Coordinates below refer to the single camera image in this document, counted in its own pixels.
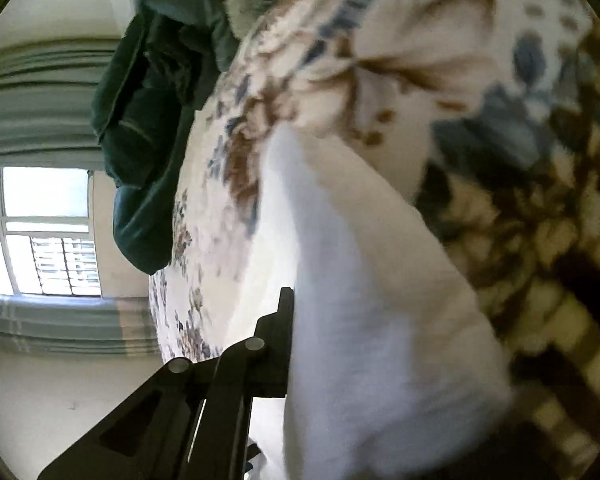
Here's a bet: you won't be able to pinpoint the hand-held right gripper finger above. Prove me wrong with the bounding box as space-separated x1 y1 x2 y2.
36 287 295 480

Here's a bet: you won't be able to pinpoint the white pants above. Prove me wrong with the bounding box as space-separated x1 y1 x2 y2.
258 125 515 480

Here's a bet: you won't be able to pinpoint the dark green jacket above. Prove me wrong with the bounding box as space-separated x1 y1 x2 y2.
91 0 241 276

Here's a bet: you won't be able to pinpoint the window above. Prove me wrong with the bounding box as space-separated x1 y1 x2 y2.
0 166 103 298

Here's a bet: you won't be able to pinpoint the floral bed sheet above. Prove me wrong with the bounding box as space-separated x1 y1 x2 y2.
148 0 597 365

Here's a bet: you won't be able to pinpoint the dark checkered blanket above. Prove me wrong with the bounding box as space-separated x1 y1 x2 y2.
414 25 600 480

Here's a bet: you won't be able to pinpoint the striped grey curtain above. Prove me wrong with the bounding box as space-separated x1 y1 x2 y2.
0 37 161 357

